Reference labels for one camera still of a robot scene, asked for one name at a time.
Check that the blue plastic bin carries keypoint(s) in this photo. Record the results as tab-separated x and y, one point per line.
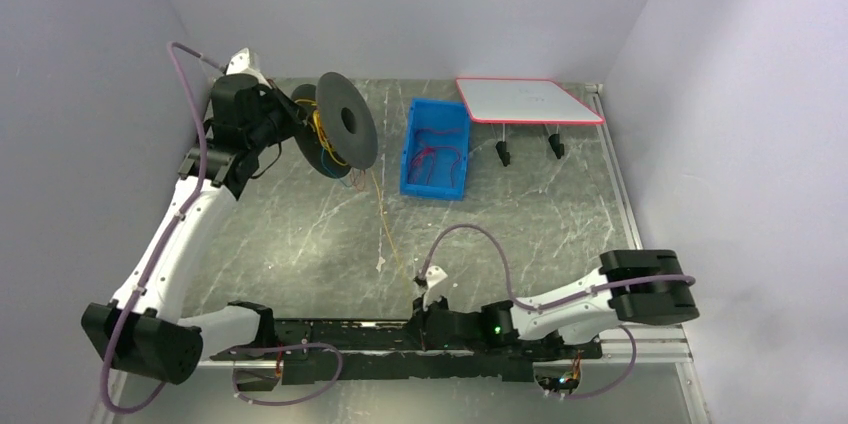
435	155

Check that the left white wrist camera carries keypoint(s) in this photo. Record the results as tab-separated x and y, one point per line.
246	61

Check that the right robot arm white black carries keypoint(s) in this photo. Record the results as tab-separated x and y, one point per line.
645	287

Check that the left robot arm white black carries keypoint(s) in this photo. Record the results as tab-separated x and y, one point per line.
140	330

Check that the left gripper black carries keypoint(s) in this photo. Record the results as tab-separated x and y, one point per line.
285	115

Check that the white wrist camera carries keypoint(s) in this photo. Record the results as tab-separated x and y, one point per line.
246	61
431	285

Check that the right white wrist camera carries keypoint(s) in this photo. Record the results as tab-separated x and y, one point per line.
431	285

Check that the black board foot left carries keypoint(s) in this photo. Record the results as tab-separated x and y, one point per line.
503	153

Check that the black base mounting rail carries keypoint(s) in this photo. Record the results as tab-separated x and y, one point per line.
313	350

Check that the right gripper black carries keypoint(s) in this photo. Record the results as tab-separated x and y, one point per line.
428	318

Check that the black board foot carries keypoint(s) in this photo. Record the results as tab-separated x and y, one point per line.
556	145
503	153

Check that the grey perforated cable spool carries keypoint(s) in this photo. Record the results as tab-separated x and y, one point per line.
341	134

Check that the black board foot right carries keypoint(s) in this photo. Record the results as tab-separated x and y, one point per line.
556	145

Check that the white board red rim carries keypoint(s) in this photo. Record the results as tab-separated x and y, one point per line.
523	101

